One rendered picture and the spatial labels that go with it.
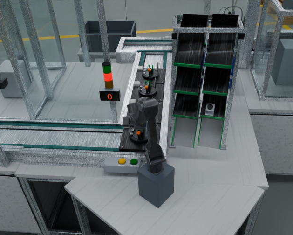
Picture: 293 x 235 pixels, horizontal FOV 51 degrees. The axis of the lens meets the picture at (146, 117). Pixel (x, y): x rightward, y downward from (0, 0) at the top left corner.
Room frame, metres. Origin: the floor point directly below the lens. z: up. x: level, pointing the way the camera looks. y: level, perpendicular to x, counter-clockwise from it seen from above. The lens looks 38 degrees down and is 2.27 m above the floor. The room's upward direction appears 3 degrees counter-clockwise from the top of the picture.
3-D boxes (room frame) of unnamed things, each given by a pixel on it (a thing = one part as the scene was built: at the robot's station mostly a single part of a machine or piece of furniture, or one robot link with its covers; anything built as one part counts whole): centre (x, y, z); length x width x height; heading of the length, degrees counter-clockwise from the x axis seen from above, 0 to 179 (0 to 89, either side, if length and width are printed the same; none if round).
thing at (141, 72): (2.20, -0.05, 1.01); 0.24 x 0.24 x 0.13; 83
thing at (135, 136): (1.46, 0.04, 0.98); 0.14 x 0.14 x 0.02
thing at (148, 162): (1.10, -0.03, 1.15); 0.09 x 0.07 x 0.06; 110
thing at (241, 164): (1.90, -0.01, 0.85); 1.50 x 1.41 x 0.03; 83
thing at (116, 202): (1.13, -0.07, 0.84); 0.90 x 0.70 x 0.03; 47
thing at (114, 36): (3.57, 0.40, 0.73); 0.62 x 0.42 x 0.23; 83
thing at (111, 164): (1.26, 0.15, 0.93); 0.21 x 0.07 x 0.06; 83
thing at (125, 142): (1.46, 0.04, 0.96); 0.24 x 0.24 x 0.02; 83
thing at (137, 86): (1.96, -0.02, 1.01); 0.24 x 0.24 x 0.13; 83
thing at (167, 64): (1.94, -0.02, 0.91); 1.24 x 0.33 x 0.10; 173
